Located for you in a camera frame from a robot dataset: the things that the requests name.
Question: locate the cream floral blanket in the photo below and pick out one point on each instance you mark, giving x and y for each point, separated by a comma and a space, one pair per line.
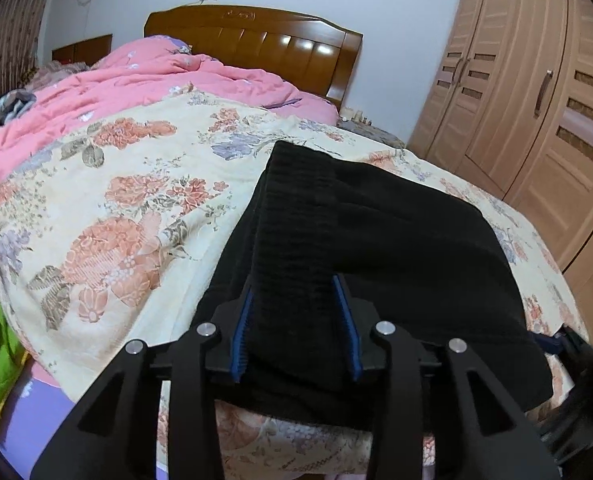
126, 210

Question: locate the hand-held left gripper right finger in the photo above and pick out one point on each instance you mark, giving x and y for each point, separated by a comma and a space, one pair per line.
351, 335

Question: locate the wooden headboard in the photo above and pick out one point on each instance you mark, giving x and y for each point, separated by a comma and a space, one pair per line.
276, 45

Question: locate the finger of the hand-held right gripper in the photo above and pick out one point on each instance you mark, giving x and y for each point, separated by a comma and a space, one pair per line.
549, 344

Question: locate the pink and purple quilt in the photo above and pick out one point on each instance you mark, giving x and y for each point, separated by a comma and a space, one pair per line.
101, 90

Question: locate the dark wooden nightstand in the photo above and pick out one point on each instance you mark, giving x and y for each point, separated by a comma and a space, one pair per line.
81, 50

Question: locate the black pants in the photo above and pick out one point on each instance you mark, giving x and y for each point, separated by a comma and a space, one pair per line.
356, 220

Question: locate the purple pink bed sheet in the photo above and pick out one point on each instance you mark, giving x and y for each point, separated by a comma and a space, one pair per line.
31, 410

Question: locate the light wooden wardrobe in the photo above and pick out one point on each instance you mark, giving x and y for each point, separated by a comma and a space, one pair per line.
516, 85

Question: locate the cloth covered bedside table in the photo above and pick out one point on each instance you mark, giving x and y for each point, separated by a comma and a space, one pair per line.
371, 130

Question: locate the grey blue folded clothing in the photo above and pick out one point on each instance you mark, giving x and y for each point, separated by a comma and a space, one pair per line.
6, 107

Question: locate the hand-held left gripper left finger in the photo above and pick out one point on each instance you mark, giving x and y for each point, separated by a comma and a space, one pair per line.
241, 340

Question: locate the brown patterned curtain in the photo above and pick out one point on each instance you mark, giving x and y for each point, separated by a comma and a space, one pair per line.
6, 35

